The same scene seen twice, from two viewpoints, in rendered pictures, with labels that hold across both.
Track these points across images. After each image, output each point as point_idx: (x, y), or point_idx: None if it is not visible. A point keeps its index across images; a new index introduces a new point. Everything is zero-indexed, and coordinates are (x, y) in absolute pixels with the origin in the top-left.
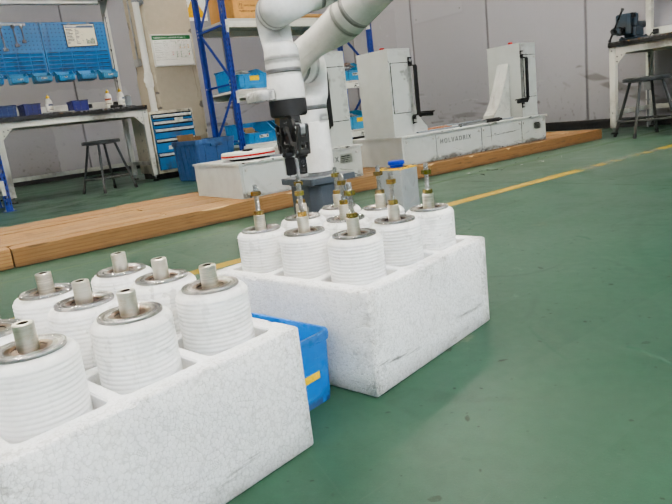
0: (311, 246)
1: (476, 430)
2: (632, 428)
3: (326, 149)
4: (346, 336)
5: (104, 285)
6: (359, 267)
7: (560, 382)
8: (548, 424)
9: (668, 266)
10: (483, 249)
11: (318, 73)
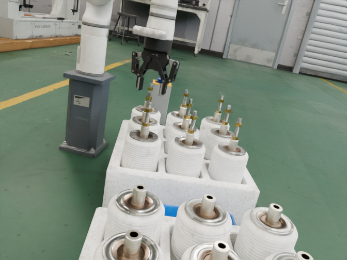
0: (202, 155)
1: None
2: (344, 240)
3: (105, 58)
4: (233, 215)
5: (148, 224)
6: (241, 172)
7: (294, 217)
8: (321, 245)
9: (240, 138)
10: None
11: (109, 1)
